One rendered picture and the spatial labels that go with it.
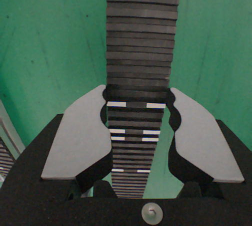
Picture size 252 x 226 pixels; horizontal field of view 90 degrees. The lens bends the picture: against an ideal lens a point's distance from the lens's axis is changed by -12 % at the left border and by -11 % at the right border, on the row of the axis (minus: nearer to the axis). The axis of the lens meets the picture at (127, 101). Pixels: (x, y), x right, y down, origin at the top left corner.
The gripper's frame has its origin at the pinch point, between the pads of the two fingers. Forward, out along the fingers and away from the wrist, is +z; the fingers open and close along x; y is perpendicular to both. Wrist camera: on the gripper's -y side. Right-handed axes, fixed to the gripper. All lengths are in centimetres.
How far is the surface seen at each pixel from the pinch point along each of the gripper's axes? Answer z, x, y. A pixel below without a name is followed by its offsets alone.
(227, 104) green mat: 3.1, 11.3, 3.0
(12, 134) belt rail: 2.2, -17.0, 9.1
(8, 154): -0.4, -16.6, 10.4
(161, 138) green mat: 3.1, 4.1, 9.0
